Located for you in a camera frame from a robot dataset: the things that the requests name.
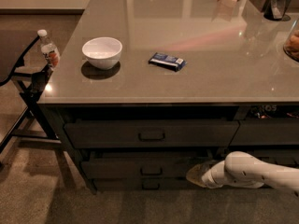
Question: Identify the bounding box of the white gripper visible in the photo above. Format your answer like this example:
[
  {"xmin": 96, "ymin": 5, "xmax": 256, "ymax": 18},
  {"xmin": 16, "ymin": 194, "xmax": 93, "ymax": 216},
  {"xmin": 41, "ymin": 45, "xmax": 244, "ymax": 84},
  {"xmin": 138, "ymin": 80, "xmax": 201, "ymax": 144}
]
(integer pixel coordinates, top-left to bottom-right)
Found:
[{"xmin": 186, "ymin": 161, "xmax": 263, "ymax": 189}]

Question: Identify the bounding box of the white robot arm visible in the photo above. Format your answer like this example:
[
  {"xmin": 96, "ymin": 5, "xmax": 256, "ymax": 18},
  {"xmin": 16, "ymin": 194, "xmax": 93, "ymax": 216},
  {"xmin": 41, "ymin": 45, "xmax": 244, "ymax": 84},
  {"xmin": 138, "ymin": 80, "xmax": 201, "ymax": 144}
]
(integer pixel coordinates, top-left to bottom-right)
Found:
[{"xmin": 186, "ymin": 151, "xmax": 299, "ymax": 198}]

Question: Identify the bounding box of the blue snack packet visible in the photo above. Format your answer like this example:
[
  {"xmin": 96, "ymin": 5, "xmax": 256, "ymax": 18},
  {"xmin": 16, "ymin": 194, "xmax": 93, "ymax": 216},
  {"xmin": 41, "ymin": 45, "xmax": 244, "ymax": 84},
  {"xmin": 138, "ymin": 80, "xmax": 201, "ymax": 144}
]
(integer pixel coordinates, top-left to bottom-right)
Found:
[{"xmin": 149, "ymin": 52, "xmax": 187, "ymax": 72}]

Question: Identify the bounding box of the white ceramic bowl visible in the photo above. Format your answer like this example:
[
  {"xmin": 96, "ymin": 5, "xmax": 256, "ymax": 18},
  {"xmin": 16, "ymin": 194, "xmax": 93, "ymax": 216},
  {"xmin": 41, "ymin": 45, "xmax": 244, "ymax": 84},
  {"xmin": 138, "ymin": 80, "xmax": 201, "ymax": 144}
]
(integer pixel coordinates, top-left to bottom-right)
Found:
[{"xmin": 82, "ymin": 37, "xmax": 122, "ymax": 70}]

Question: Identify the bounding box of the glass bowl of pastries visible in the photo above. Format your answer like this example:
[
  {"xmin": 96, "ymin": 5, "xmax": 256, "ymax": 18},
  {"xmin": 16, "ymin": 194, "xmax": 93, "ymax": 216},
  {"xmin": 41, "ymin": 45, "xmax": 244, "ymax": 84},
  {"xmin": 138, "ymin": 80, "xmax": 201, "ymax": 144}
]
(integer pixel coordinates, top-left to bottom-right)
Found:
[{"xmin": 283, "ymin": 19, "xmax": 299, "ymax": 62}]

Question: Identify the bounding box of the clear plastic water bottle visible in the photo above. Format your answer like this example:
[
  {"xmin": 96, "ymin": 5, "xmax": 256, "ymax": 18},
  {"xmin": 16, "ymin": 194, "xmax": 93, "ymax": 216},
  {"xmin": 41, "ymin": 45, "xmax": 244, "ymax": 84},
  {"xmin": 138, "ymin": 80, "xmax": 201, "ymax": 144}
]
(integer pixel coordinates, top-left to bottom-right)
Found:
[{"xmin": 37, "ymin": 29, "xmax": 60, "ymax": 68}]

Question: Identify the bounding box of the dark cabinet frame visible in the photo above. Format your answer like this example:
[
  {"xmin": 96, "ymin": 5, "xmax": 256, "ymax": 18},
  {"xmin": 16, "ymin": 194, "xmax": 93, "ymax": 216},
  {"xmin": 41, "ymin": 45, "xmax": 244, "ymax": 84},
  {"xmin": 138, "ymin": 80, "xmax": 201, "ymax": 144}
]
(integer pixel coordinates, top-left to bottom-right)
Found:
[{"xmin": 42, "ymin": 104, "xmax": 299, "ymax": 192}]

